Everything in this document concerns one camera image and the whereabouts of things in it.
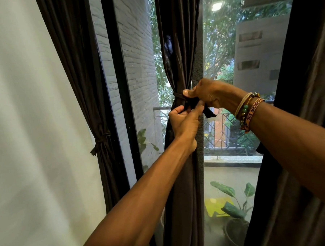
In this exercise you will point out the person's left hand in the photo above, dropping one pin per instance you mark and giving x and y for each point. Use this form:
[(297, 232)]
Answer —
[(187, 125)]

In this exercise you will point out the person's right hand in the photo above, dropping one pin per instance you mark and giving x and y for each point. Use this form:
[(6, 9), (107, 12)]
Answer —
[(218, 94)]

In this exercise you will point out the dark brown curtain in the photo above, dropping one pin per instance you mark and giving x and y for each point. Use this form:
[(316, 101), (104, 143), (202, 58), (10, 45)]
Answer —
[(74, 50), (299, 92), (176, 31)]

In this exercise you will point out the person's left forearm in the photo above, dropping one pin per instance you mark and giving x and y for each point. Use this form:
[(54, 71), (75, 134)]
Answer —
[(134, 215)]

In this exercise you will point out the person's right forearm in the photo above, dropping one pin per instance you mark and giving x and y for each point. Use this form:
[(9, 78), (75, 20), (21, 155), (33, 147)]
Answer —
[(297, 147)]

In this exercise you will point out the black metal balcony railing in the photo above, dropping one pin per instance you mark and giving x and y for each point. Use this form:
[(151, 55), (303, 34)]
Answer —
[(228, 139)]

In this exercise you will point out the grey concrete building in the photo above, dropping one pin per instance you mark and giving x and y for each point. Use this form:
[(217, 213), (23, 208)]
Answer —
[(256, 51)]

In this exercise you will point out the yellow flat object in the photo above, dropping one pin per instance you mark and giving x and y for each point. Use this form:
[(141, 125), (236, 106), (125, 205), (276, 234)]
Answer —
[(213, 207)]

